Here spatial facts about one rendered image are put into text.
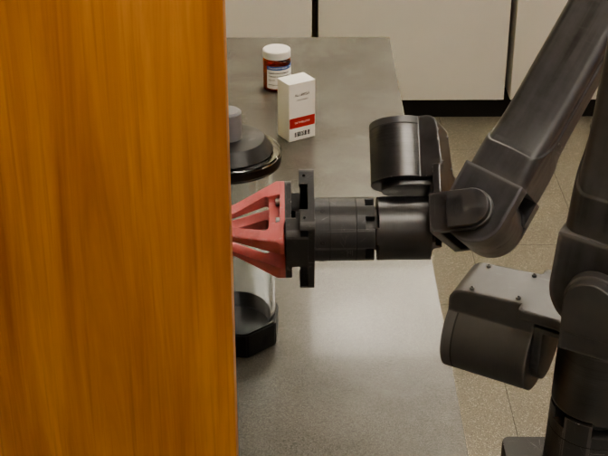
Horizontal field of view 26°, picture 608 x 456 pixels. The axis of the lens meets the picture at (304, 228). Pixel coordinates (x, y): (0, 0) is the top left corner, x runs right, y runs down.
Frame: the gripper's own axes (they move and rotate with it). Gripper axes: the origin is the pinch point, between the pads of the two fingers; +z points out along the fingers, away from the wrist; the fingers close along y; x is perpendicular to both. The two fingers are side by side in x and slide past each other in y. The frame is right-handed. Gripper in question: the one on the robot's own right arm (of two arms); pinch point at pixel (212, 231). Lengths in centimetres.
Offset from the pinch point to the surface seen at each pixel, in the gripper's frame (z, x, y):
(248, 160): -2.9, -13.6, -7.6
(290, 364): -6.8, -1.0, -27.2
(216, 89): -2.8, 14.9, 37.0
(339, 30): -23, -217, -209
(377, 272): -17.4, -18.1, -36.0
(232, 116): -1.4, -17.6, -5.4
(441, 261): -46, -122, -195
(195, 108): -1.4, 15.4, 35.9
